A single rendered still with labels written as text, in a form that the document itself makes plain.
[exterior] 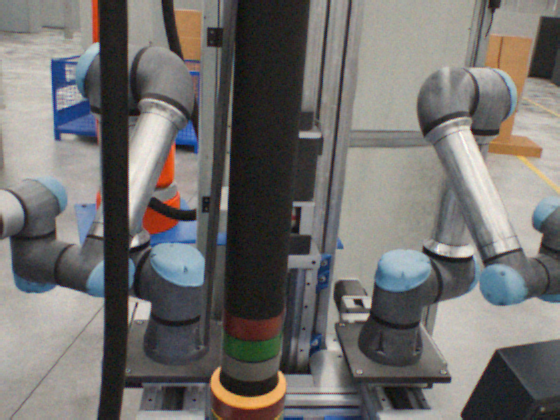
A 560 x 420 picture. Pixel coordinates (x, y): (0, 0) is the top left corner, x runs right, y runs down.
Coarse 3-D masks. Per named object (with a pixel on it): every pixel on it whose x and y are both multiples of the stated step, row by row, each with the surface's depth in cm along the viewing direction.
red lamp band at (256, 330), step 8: (224, 312) 30; (224, 320) 30; (232, 320) 30; (240, 320) 29; (248, 320) 29; (264, 320) 29; (272, 320) 29; (280, 320) 30; (232, 328) 30; (240, 328) 29; (248, 328) 29; (256, 328) 29; (264, 328) 29; (272, 328) 30; (280, 328) 30; (240, 336) 30; (248, 336) 29; (256, 336) 29; (264, 336) 30
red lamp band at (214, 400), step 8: (216, 400) 31; (280, 400) 31; (216, 408) 31; (224, 408) 31; (232, 408) 31; (240, 408) 30; (264, 408) 31; (272, 408) 31; (280, 408) 32; (224, 416) 31; (232, 416) 31; (240, 416) 31; (248, 416) 31; (256, 416) 31; (264, 416) 31; (272, 416) 31
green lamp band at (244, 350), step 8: (224, 336) 30; (280, 336) 31; (224, 344) 31; (232, 344) 30; (240, 344) 30; (248, 344) 30; (256, 344) 30; (264, 344) 30; (272, 344) 30; (280, 344) 31; (232, 352) 30; (240, 352) 30; (248, 352) 30; (256, 352) 30; (264, 352) 30; (272, 352) 30; (248, 360) 30; (256, 360) 30
